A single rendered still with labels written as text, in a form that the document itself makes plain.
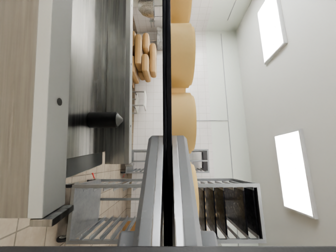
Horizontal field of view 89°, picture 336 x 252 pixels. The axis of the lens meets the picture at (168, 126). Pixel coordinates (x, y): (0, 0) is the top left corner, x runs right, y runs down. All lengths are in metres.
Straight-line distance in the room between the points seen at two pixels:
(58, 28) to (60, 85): 0.05
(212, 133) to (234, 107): 0.92
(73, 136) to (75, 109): 0.05
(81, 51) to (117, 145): 0.22
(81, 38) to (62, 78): 0.20
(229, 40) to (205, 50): 0.79
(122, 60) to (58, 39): 0.30
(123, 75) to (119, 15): 0.16
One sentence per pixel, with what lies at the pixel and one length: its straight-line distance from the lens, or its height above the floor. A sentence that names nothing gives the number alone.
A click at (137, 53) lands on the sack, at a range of 4.09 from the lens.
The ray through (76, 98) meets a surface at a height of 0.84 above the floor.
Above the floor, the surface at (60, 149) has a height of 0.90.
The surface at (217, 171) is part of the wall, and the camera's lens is 4.50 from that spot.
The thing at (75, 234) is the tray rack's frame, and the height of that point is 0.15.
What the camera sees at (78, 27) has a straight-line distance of 0.38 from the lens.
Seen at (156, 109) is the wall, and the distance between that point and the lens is 4.56.
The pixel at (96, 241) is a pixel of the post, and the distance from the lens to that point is 1.85.
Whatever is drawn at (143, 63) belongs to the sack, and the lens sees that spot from 4.00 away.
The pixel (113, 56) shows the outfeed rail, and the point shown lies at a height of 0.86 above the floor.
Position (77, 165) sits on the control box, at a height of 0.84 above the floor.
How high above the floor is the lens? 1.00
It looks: level
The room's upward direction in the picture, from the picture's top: 90 degrees clockwise
